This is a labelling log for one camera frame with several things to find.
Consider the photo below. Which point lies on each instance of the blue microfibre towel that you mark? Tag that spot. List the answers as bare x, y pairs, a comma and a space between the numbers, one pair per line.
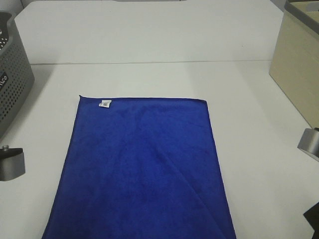
141, 168

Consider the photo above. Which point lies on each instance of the beige storage box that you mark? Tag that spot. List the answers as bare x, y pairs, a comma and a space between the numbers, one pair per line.
295, 63

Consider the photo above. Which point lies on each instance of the grey perforated plastic basket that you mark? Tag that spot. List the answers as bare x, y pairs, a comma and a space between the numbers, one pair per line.
16, 76

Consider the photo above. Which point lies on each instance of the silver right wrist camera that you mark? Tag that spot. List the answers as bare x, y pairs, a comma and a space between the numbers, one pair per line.
309, 143

